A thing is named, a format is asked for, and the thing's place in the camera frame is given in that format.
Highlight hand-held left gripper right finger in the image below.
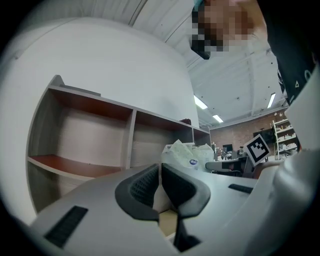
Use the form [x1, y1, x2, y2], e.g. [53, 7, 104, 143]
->
[161, 162, 259, 253]

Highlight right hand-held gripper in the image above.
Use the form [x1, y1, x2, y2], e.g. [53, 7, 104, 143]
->
[205, 134, 284, 179]

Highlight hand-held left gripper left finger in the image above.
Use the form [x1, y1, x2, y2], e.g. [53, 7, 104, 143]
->
[29, 163, 181, 256]

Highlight clear plastic packet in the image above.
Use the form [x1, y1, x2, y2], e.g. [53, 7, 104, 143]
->
[161, 139, 215, 171]

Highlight grey wooden desk with hutch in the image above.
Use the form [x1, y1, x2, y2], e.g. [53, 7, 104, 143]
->
[26, 74, 213, 215]

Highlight flat cardboard box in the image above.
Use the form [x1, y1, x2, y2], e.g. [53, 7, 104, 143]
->
[159, 209, 179, 238]

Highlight white shelving rack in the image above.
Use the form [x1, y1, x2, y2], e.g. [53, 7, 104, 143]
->
[271, 118, 301, 161]

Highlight person's face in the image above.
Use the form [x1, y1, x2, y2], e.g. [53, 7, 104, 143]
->
[191, 0, 267, 61]

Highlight black printed t-shirt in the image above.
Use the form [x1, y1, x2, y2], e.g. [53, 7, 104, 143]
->
[252, 0, 320, 106]

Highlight black wall screen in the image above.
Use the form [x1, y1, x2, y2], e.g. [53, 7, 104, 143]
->
[252, 128, 277, 145]

